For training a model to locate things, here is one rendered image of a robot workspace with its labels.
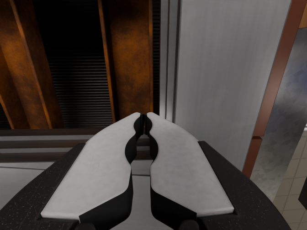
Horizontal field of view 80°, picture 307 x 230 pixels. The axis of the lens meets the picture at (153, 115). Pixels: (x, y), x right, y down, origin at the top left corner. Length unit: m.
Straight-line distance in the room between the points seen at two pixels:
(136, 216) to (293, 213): 2.04
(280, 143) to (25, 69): 0.58
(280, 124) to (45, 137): 0.47
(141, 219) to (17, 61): 0.36
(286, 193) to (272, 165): 1.42
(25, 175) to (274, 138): 0.50
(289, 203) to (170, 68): 2.00
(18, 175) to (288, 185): 1.85
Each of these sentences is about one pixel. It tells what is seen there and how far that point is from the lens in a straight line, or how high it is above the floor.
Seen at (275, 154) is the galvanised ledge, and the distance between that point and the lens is 0.57.
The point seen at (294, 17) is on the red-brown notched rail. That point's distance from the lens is 0.26.
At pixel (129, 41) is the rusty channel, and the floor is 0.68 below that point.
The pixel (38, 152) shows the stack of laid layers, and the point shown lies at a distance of 0.28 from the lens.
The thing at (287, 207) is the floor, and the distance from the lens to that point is 2.17.
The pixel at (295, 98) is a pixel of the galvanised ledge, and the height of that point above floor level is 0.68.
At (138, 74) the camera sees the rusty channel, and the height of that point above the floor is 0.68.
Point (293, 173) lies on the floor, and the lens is 1.86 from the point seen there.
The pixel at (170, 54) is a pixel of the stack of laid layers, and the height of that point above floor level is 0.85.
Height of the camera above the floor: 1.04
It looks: 63 degrees down
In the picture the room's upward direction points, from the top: 177 degrees clockwise
